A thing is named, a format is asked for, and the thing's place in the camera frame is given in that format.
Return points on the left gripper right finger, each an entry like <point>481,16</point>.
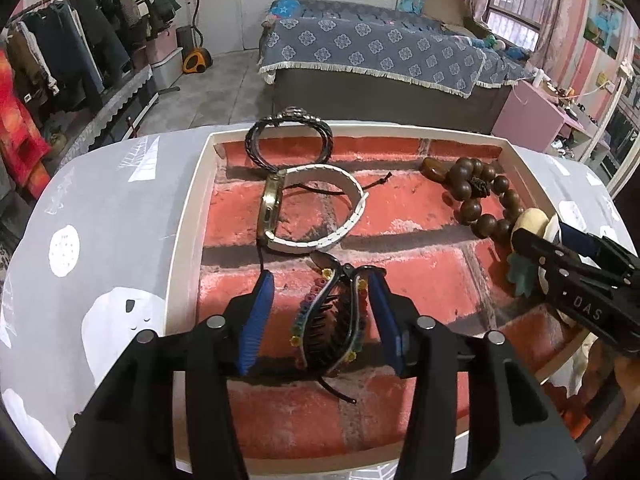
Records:
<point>476,411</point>

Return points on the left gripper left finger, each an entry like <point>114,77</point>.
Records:
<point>163,410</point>

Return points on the cream flower hair clip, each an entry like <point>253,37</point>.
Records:
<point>555,250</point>

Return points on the white strap wristwatch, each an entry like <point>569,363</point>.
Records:
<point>291,208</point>

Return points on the orange fabric bow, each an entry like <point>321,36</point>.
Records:
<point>601,362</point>

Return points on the black claw hair clip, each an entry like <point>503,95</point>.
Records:
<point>330,324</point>

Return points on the red brick-pattern jewelry tray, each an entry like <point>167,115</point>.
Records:
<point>355,422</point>

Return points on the standing mirror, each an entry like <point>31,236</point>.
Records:
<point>615,158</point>

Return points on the grey polar bear tablecloth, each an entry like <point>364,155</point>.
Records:
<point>158,232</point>

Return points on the pink bedside cabinet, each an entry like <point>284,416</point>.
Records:
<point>531,119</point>

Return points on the window with pink curtains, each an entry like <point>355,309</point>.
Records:
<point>538,26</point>

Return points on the bed with blue cover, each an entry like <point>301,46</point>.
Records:
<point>349,61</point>

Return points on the garment steamer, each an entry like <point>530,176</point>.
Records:
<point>198,60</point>

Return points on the clothes rack with garments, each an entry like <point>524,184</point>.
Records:
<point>76,75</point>

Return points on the wall poster of couple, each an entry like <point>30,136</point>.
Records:
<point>604,23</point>

